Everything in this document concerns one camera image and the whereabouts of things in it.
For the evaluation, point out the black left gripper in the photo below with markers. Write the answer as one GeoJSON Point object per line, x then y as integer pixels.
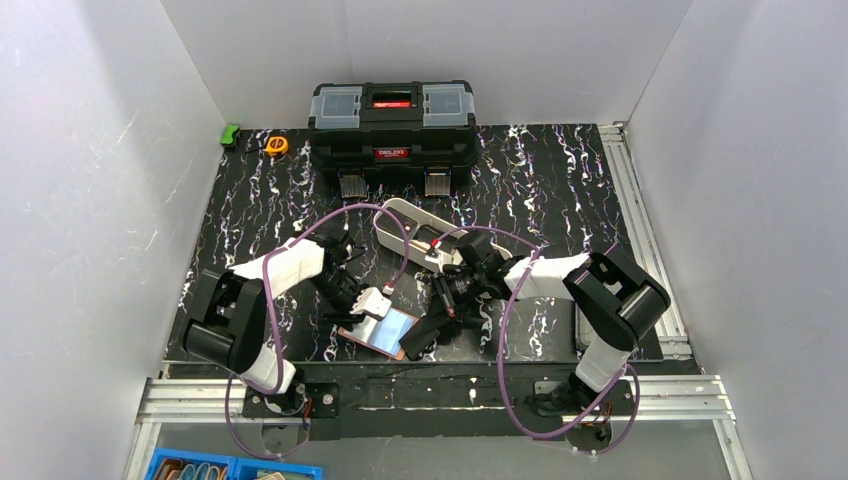
{"type": "Point", "coordinates": [348, 302]}

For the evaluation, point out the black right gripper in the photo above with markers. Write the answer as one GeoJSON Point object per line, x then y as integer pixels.
{"type": "Point", "coordinates": [438, 307]}

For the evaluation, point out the brown leather card holder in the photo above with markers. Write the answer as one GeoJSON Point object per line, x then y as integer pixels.
{"type": "Point", "coordinates": [383, 336]}

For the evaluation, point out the black VIP card stack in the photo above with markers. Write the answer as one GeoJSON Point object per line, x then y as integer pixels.
{"type": "Point", "coordinates": [426, 235]}

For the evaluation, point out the white plastic card tray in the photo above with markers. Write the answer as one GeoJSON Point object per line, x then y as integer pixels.
{"type": "Point", "coordinates": [411, 217]}

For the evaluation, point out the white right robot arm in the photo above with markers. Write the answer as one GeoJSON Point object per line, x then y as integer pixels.
{"type": "Point", "coordinates": [620, 300]}

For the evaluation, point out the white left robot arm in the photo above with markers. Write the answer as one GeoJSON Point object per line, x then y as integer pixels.
{"type": "Point", "coordinates": [228, 315]}

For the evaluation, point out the grey flat box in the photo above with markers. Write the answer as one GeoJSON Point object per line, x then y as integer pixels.
{"type": "Point", "coordinates": [584, 333]}

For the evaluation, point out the orange tape measure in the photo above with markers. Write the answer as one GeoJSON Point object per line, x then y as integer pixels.
{"type": "Point", "coordinates": [276, 146]}

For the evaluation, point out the black Delixi toolbox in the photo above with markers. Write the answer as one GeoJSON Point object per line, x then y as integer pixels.
{"type": "Point", "coordinates": [418, 134]}

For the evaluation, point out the green small tool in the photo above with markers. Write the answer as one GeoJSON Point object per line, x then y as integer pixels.
{"type": "Point", "coordinates": [230, 135]}

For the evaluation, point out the blue plastic bin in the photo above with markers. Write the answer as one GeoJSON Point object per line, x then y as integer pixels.
{"type": "Point", "coordinates": [181, 464]}

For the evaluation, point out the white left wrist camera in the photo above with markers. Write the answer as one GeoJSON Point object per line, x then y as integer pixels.
{"type": "Point", "coordinates": [371, 303]}

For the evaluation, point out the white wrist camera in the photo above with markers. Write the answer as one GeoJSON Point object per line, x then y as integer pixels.
{"type": "Point", "coordinates": [441, 252]}
{"type": "Point", "coordinates": [371, 303]}

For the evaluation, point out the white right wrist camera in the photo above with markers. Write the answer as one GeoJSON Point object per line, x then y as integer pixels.
{"type": "Point", "coordinates": [441, 252]}

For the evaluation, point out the aluminium frame rail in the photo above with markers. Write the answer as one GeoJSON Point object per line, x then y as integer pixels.
{"type": "Point", "coordinates": [687, 394]}

